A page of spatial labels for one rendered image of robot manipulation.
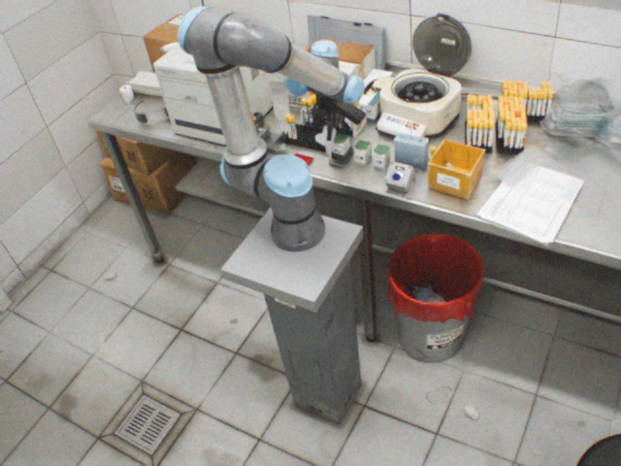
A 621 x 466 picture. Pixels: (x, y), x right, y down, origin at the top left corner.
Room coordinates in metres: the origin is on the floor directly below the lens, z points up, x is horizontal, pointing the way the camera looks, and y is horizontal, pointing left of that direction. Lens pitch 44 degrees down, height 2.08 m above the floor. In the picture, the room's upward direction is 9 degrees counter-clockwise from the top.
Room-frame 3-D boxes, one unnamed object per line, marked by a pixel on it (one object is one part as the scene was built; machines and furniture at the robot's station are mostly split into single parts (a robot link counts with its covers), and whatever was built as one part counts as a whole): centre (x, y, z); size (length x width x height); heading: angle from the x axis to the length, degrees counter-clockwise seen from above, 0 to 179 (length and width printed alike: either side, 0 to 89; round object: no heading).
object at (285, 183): (1.19, 0.04, 1.08); 0.13 x 0.12 x 0.14; 46
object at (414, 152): (1.45, -0.35, 0.92); 0.10 x 0.07 x 0.10; 57
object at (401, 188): (1.36, -0.30, 0.92); 0.13 x 0.07 x 0.08; 145
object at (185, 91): (1.87, 0.24, 1.03); 0.31 x 0.27 x 0.30; 55
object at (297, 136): (1.66, -0.06, 0.93); 0.17 x 0.09 x 0.11; 56
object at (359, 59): (1.95, -0.18, 0.95); 0.29 x 0.25 x 0.15; 145
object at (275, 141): (1.69, 0.13, 0.92); 0.21 x 0.07 x 0.05; 55
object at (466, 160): (1.33, -0.47, 0.92); 0.13 x 0.13 x 0.10; 52
